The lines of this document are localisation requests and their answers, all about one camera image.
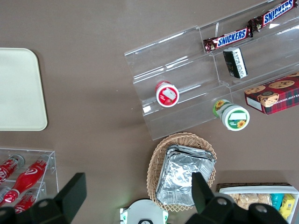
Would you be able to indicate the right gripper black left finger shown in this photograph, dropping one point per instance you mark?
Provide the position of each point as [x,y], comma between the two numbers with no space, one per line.
[72,193]

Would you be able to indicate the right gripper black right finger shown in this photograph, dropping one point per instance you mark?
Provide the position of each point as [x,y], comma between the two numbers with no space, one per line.
[199,191]

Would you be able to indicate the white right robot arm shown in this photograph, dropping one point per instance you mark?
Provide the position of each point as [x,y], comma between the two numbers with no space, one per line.
[144,212]

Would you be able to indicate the light oval wicker basket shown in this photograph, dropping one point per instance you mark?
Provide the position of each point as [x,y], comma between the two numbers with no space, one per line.
[156,168]

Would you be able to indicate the white rectangular snack tray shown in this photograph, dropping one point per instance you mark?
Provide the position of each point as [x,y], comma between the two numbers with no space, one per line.
[257,190]

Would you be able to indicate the beige plastic tray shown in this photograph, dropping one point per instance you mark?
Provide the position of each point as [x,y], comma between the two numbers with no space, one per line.
[21,88]

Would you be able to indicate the aluminium foil container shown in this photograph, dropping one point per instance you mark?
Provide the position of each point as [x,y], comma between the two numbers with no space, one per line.
[177,177]
[194,150]

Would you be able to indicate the clear acrylic bottle rack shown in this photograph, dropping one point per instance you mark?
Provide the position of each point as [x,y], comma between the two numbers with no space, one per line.
[52,172]

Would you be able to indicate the red cola bottle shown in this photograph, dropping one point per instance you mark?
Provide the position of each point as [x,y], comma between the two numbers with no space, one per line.
[29,178]
[9,168]
[26,200]

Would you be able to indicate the clear cracker snack bag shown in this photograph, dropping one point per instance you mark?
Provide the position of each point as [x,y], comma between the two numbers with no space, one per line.
[250,200]

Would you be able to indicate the teal snack packet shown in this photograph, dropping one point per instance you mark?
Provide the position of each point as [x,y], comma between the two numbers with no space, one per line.
[277,201]

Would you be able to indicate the green lid sunflower cup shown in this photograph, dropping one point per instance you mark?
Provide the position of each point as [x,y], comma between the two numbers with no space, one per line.
[233,116]

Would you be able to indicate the yellow snack packet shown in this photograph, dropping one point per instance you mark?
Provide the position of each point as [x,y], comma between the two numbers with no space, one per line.
[287,206]

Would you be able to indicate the red lid strawberry cup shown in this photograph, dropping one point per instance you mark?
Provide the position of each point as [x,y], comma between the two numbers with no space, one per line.
[167,94]

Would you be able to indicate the red tartan cookie box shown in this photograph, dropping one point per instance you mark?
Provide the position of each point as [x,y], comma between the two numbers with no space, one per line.
[275,95]

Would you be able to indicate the clear acrylic step shelf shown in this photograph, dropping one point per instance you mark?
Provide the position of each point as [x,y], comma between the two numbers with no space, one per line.
[175,60]

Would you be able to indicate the black box with white label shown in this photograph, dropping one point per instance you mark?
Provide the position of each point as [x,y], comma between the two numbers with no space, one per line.
[234,63]

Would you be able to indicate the Snickers chocolate bar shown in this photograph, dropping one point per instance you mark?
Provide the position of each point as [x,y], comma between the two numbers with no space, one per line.
[273,15]
[231,39]

